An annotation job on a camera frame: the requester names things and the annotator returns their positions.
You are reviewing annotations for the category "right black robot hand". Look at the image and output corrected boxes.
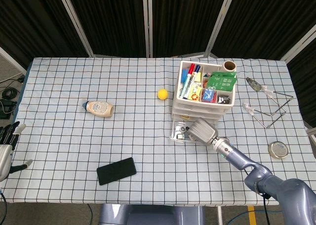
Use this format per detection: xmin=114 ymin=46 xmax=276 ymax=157
xmin=184 ymin=118 xmax=218 ymax=145

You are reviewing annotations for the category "black smartphone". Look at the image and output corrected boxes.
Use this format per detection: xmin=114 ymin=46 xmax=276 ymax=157
xmin=96 ymin=157 xmax=137 ymax=186

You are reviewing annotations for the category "metal wire hanger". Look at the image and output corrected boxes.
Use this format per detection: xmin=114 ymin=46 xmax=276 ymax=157
xmin=251 ymin=91 xmax=294 ymax=129

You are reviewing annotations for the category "blue checkered tablecloth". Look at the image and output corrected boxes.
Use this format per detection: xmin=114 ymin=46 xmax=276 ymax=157
xmin=0 ymin=57 xmax=316 ymax=206

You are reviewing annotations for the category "blue cap marker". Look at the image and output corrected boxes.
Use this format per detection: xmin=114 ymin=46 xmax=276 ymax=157
xmin=184 ymin=65 xmax=202 ymax=99

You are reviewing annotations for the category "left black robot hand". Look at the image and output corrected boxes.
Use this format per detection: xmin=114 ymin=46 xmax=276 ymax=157
xmin=0 ymin=121 xmax=34 ymax=182

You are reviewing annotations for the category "blue sponge block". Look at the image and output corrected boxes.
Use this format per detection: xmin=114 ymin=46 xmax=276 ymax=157
xmin=181 ymin=68 xmax=190 ymax=84

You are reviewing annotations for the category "green tea packet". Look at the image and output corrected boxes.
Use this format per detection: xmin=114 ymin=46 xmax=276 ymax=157
xmin=209 ymin=71 xmax=237 ymax=79
xmin=206 ymin=75 xmax=237 ymax=91

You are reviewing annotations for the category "red cap marker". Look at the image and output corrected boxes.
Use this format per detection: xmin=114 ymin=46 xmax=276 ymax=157
xmin=180 ymin=63 xmax=196 ymax=97

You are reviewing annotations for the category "black floor cable bundle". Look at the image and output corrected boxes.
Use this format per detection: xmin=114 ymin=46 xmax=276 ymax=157
xmin=0 ymin=78 xmax=25 ymax=119

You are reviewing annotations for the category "mayonnaise squeeze bottle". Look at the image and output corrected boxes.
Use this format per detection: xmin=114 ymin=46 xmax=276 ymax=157
xmin=82 ymin=100 xmax=114 ymax=118

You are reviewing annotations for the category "blue plastic packet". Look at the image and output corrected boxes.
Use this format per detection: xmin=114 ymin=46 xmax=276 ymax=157
xmin=201 ymin=88 xmax=218 ymax=103

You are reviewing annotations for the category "clear bottom drawer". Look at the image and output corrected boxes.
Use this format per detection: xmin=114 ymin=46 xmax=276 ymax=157
xmin=169 ymin=120 xmax=218 ymax=144

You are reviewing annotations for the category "yellow snack packet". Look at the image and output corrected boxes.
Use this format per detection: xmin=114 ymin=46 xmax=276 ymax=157
xmin=188 ymin=71 xmax=203 ymax=101

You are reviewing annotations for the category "white plastic clip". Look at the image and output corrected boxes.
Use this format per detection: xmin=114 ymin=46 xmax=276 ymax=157
xmin=261 ymin=85 xmax=275 ymax=97
xmin=243 ymin=102 xmax=256 ymax=116

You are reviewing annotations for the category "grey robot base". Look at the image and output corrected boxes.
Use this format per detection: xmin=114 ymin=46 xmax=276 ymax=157
xmin=98 ymin=204 xmax=205 ymax=225

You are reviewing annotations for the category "white plastic drawer organizer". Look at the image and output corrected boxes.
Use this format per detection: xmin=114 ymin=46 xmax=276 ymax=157
xmin=171 ymin=60 xmax=238 ymax=127

